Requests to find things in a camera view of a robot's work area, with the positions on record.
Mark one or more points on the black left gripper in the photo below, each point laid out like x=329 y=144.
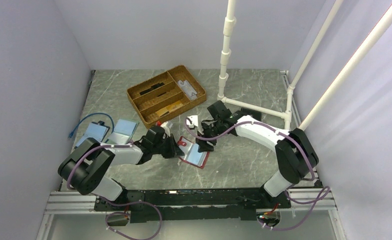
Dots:
x=174 y=150

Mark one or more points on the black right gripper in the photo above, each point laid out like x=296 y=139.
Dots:
x=204 y=146

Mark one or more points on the red leather card holder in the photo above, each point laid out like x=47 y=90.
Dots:
x=191 y=155

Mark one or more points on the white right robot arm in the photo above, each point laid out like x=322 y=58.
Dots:
x=295 y=155

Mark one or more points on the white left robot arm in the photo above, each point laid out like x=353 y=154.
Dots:
x=85 y=168

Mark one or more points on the tan card in tray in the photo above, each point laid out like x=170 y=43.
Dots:
x=169 y=108

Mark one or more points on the clear plastic card sleeve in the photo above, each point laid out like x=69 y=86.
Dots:
x=187 y=88

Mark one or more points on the light blue card holder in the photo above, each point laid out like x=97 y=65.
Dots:
x=122 y=133

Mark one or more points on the black leather card holder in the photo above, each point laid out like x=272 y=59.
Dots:
x=253 y=113

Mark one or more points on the open blue card holder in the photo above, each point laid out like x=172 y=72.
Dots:
x=97 y=130

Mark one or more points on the woven brown organizer tray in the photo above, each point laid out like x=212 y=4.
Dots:
x=146 y=105

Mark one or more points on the black item in tray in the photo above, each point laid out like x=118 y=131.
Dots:
x=151 y=88

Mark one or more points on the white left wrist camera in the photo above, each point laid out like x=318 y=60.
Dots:
x=167 y=125

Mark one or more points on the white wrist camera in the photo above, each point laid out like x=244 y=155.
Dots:
x=192 y=122
x=167 y=125

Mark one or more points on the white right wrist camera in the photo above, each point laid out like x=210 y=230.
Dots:
x=192 y=122

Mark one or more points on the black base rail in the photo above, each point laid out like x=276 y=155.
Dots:
x=192 y=204

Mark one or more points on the white PVC pipe frame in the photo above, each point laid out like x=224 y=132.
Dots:
x=366 y=45

